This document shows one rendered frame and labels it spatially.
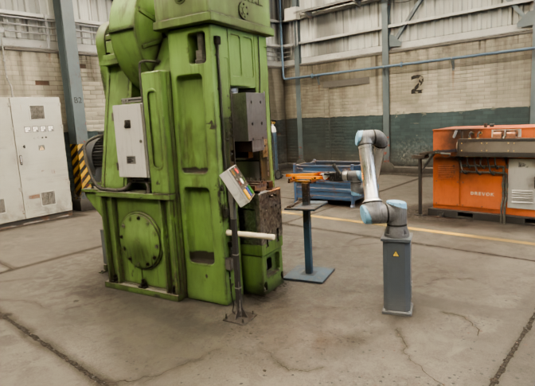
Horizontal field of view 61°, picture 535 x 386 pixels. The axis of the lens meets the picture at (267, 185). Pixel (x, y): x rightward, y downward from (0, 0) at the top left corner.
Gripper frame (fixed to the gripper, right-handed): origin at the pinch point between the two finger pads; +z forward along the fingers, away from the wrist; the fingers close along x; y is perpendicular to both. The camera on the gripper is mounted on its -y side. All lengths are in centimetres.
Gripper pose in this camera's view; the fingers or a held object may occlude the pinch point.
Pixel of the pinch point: (321, 173)
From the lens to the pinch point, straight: 411.1
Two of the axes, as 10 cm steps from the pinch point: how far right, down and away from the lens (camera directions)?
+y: 0.5, 9.9, 1.4
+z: -9.0, -0.1, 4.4
